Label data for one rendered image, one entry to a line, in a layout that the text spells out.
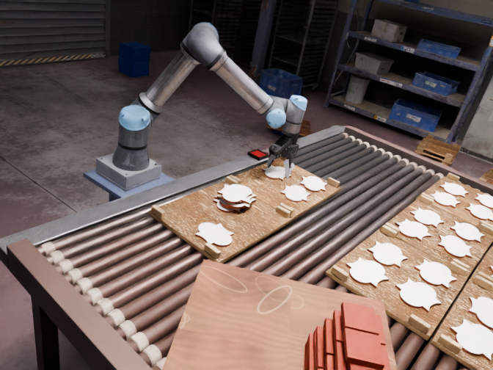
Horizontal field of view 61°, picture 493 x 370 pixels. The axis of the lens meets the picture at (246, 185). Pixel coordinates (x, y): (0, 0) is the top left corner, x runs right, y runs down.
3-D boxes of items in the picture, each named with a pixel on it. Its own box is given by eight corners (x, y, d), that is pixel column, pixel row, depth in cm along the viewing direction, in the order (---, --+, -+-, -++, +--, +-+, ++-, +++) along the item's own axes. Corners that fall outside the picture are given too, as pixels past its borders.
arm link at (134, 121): (114, 144, 166) (115, 112, 160) (122, 131, 178) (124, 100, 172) (144, 150, 168) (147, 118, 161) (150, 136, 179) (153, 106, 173)
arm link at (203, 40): (198, 23, 146) (294, 117, 163) (200, 19, 155) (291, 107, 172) (177, 48, 150) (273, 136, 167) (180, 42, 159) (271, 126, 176)
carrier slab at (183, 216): (147, 213, 150) (147, 210, 149) (224, 183, 179) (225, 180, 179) (218, 266, 132) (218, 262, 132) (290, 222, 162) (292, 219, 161)
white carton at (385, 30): (369, 35, 578) (374, 18, 568) (380, 35, 596) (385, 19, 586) (392, 42, 557) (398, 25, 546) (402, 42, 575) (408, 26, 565)
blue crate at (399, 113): (387, 118, 582) (393, 103, 571) (393, 112, 616) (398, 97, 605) (433, 133, 561) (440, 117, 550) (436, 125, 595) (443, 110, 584)
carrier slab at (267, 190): (224, 183, 180) (225, 179, 179) (279, 160, 210) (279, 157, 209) (291, 221, 163) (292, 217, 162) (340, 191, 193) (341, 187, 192)
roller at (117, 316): (96, 328, 110) (96, 314, 107) (392, 160, 249) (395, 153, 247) (106, 340, 107) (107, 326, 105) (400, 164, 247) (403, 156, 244)
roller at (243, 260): (107, 340, 107) (107, 327, 105) (400, 164, 247) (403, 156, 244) (118, 352, 105) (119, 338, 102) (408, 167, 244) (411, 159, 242)
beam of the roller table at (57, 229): (-5, 255, 128) (-7, 239, 125) (334, 133, 277) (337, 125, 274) (8, 270, 124) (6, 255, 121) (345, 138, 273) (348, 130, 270)
